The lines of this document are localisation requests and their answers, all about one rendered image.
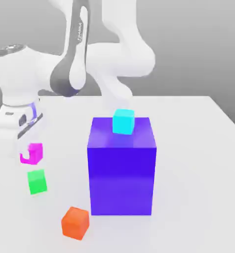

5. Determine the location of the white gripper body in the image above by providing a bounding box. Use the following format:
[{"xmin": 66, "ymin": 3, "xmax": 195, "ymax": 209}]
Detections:
[{"xmin": 0, "ymin": 112, "xmax": 44, "ymax": 158}]

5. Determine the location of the small orange cube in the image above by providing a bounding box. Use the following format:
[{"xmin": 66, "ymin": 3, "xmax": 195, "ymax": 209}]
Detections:
[{"xmin": 61, "ymin": 206, "xmax": 90, "ymax": 241}]

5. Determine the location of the large purple box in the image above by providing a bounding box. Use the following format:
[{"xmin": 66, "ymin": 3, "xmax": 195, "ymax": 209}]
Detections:
[{"xmin": 87, "ymin": 117, "xmax": 157, "ymax": 216}]

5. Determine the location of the small magenta cube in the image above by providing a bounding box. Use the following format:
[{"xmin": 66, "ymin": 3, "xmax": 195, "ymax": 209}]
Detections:
[{"xmin": 19, "ymin": 142, "xmax": 44, "ymax": 166}]

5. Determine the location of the small cyan cube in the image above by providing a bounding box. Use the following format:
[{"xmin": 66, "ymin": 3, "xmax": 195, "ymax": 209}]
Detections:
[{"xmin": 112, "ymin": 108, "xmax": 135, "ymax": 135}]

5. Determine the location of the small green cube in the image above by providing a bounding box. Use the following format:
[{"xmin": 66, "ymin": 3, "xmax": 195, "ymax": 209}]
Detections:
[{"xmin": 27, "ymin": 169, "xmax": 48, "ymax": 196}]

